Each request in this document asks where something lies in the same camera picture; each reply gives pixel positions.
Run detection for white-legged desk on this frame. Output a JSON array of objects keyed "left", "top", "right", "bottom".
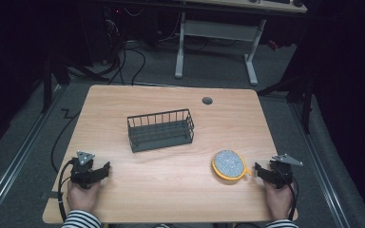
[{"left": 174, "top": 0, "right": 308, "bottom": 86}]

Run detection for black metal stand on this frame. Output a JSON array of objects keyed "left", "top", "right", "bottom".
[
  {"left": 40, "top": 55, "right": 72, "bottom": 114},
  {"left": 257, "top": 70, "right": 316, "bottom": 135}
]

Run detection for thin black floor cable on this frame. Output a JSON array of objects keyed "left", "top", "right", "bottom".
[{"left": 50, "top": 108, "right": 81, "bottom": 174}]

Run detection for bundle of black floor cables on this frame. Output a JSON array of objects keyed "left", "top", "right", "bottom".
[{"left": 103, "top": 18, "right": 147, "bottom": 86}]

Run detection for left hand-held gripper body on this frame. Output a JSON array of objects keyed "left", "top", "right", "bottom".
[{"left": 69, "top": 150, "right": 96, "bottom": 190}]

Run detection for person's right hand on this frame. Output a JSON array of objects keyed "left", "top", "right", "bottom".
[{"left": 263, "top": 180, "right": 295, "bottom": 221}]

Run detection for metal floor rail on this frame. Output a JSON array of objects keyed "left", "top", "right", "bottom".
[
  {"left": 288, "top": 102, "right": 352, "bottom": 228},
  {"left": 0, "top": 85, "right": 63, "bottom": 224}
]

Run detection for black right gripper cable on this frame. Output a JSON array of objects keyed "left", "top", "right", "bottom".
[{"left": 283, "top": 172, "right": 299, "bottom": 221}]

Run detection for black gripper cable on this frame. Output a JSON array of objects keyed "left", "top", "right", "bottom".
[
  {"left": 56, "top": 159, "right": 77, "bottom": 222},
  {"left": 283, "top": 172, "right": 299, "bottom": 221}
]

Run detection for person's left hand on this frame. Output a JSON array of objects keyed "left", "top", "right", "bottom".
[{"left": 67, "top": 180, "right": 101, "bottom": 213}]

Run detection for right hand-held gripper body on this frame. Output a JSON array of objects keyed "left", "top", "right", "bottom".
[{"left": 269, "top": 153, "right": 304, "bottom": 190}]

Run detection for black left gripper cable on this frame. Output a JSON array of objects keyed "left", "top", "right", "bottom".
[{"left": 56, "top": 159, "right": 77, "bottom": 222}]

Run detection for black wire basket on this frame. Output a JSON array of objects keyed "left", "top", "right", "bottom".
[{"left": 126, "top": 108, "right": 196, "bottom": 154}]

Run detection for round yellow grey scouring pad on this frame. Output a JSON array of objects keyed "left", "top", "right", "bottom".
[{"left": 211, "top": 149, "right": 253, "bottom": 181}]

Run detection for dark computer tower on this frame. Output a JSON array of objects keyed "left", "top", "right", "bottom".
[{"left": 75, "top": 4, "right": 125, "bottom": 68}]

